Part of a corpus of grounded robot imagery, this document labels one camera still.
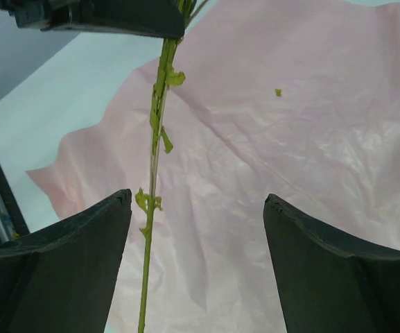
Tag pink artificial flower bunch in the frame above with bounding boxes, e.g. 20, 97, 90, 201
134, 0, 209, 333

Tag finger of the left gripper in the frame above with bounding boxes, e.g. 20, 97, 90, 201
40, 0, 185, 39

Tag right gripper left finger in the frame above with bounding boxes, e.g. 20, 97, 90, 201
0, 189, 132, 333

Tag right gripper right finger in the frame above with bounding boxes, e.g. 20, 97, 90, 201
263, 194, 400, 333

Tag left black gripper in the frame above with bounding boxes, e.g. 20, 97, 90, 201
0, 0, 73, 30

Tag pink tissue paper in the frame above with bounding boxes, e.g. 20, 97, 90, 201
25, 0, 400, 333

